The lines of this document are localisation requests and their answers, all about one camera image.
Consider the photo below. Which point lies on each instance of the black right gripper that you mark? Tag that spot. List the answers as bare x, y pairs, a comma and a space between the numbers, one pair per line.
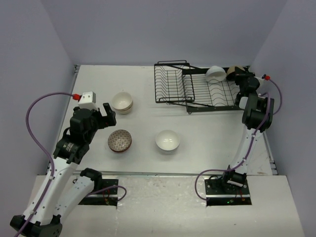
238, 76

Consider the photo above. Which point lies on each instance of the brown patterned ceramic bowl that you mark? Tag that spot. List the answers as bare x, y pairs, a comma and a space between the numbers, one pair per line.
119, 141

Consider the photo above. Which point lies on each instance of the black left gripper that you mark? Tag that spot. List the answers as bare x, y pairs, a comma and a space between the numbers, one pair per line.
105, 121

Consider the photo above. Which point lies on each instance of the beige bowl back row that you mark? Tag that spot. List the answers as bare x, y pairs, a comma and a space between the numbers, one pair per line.
232, 71

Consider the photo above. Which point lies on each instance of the white bowl back row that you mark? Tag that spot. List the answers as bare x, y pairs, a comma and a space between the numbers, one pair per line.
215, 74

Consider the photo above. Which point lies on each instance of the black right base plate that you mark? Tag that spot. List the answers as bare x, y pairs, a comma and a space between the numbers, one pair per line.
219, 193

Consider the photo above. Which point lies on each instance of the beige bowl row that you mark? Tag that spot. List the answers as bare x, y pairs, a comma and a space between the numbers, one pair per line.
124, 112
232, 71
122, 101

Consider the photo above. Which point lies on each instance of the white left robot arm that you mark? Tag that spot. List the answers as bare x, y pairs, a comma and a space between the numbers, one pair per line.
50, 208

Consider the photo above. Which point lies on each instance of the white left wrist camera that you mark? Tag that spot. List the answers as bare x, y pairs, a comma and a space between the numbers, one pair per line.
88, 101

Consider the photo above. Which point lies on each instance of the white bowl row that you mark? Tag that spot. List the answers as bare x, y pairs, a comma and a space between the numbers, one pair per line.
215, 74
167, 141

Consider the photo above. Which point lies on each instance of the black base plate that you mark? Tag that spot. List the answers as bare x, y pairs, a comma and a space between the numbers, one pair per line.
219, 193
104, 198

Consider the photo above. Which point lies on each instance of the beige bowl front row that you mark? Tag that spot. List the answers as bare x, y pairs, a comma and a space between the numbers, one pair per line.
124, 112

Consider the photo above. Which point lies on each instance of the black wire dish rack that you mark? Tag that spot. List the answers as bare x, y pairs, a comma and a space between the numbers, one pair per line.
180, 83

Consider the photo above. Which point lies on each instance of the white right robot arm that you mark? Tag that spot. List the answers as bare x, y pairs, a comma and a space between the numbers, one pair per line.
257, 117

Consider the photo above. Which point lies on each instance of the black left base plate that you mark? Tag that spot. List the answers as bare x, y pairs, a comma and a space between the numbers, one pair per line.
104, 198

